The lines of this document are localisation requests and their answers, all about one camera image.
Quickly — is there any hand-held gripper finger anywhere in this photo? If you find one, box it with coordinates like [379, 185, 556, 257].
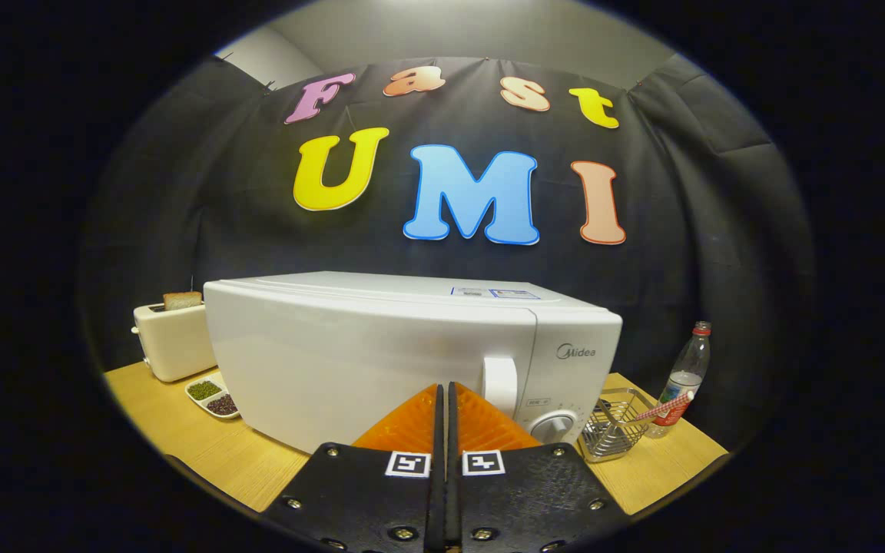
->
[446, 382, 631, 553]
[262, 382, 447, 553]

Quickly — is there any white toaster oven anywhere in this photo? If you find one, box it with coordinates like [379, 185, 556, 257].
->
[204, 271, 624, 455]

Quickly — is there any cream bread toaster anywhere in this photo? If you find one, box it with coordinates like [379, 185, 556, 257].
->
[132, 301, 217, 383]

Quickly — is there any red white striped straw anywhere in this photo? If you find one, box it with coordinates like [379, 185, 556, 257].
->
[627, 390, 695, 425]

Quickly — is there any white divided bean dish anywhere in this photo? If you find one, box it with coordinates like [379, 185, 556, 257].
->
[185, 376, 241, 420]

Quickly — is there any clear plastic water bottle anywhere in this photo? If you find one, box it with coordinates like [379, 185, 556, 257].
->
[646, 321, 712, 439]

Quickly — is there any metal wire holder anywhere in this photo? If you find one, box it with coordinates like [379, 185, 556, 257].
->
[579, 388, 658, 463]

